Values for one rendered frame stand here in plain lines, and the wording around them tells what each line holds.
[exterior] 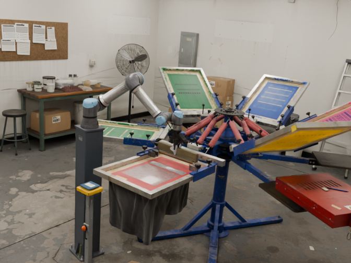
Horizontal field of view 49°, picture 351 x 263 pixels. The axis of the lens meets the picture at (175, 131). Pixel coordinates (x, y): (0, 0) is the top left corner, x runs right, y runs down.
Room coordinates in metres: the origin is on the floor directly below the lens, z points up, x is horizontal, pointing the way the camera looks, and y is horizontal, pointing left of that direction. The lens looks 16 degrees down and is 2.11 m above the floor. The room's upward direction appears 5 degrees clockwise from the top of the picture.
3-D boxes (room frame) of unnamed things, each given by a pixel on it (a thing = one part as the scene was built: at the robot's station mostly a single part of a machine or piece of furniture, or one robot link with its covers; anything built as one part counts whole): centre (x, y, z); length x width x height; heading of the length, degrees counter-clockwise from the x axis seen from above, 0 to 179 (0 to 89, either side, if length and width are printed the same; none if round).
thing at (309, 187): (2.37, -1.07, 1.06); 0.61 x 0.46 x 0.12; 23
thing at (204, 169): (2.86, -0.24, 0.97); 0.30 x 0.05 x 0.07; 143
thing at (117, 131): (3.78, 0.39, 1.05); 1.08 x 0.61 x 0.23; 83
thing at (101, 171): (2.83, 0.12, 0.97); 0.79 x 0.58 x 0.04; 143
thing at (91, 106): (3.11, 0.72, 1.37); 0.13 x 0.12 x 0.14; 165
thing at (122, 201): (2.60, 0.30, 0.74); 0.45 x 0.03 x 0.43; 53
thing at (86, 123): (3.10, 0.72, 1.25); 0.15 x 0.15 x 0.10
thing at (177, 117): (3.05, -0.01, 1.35); 0.09 x 0.08 x 0.11; 75
